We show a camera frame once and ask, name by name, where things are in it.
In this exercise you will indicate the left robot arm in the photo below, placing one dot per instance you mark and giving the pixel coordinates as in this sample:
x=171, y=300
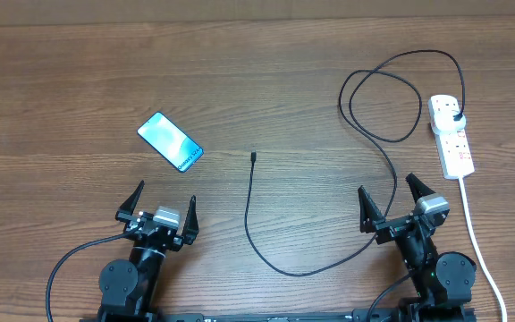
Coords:
x=128, y=285

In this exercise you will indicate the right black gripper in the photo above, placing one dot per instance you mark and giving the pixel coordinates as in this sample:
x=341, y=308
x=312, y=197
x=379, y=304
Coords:
x=370, y=216

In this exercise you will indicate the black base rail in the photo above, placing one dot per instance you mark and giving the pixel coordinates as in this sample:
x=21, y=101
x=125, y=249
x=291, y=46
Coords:
x=275, y=317

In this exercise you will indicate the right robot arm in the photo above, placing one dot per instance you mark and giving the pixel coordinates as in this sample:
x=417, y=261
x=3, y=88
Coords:
x=442, y=281

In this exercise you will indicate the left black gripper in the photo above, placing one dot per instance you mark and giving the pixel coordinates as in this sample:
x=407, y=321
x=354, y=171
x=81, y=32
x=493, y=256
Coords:
x=189, y=230

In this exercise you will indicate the white charger plug adapter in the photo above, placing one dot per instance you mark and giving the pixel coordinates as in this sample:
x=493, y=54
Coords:
x=444, y=122

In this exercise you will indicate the white power strip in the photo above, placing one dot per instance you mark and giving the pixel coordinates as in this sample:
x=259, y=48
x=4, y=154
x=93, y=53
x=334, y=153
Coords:
x=453, y=148

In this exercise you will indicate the blue Galaxy smartphone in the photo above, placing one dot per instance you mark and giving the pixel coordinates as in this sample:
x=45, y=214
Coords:
x=179, y=149

